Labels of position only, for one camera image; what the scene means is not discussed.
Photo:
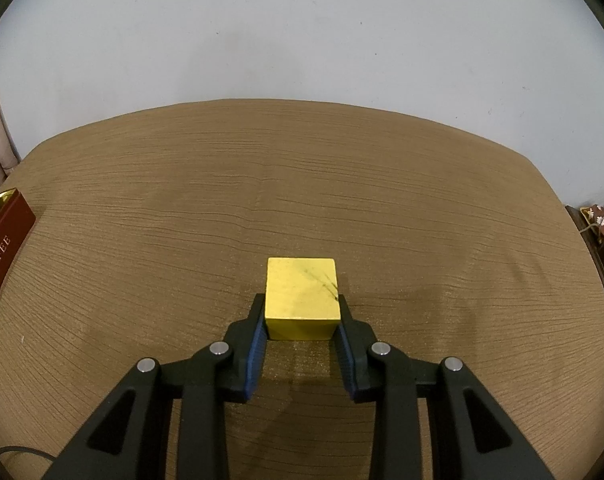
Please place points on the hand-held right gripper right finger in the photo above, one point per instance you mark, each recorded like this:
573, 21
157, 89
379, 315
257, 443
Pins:
346, 360

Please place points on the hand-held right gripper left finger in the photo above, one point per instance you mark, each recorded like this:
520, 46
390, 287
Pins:
254, 355

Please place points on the yellow tiger-striped block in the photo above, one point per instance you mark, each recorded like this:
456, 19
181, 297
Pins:
302, 295

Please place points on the red metal tin box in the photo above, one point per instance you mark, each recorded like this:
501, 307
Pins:
4, 240

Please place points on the dark wooden furniture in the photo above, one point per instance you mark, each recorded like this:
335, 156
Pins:
601, 270

